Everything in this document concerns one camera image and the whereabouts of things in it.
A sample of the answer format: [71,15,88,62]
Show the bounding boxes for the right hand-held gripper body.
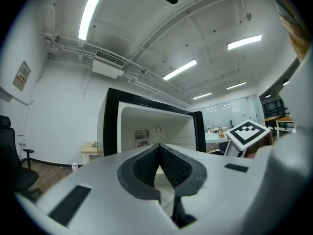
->
[223,119,273,159]

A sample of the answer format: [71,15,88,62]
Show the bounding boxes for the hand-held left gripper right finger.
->
[159,143,255,235]

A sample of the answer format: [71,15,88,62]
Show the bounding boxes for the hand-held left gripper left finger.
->
[35,143,182,235]

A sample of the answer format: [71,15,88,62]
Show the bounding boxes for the black white microwave oven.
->
[96,87,207,158]

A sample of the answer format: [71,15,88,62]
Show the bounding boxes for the white table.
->
[204,127,231,152]

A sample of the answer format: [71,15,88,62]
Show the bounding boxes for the wooden desk with white legs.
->
[262,115,295,140]

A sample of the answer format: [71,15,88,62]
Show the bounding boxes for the long ceiling light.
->
[78,0,110,41]
[227,34,263,51]
[162,59,198,81]
[226,81,247,91]
[192,92,213,100]

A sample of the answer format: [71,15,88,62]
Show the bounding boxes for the small wooden table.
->
[80,141,103,165]

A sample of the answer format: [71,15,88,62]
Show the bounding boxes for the black office chair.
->
[0,115,43,202]

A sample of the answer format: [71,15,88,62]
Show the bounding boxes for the person's patterned shirt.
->
[261,0,312,61]

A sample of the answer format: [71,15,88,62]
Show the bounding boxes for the white ceiling air conditioner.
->
[91,49,126,79]

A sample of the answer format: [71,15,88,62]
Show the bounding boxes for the white ceiling pipes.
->
[42,32,190,108]

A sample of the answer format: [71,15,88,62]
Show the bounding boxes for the wall poster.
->
[12,60,32,92]

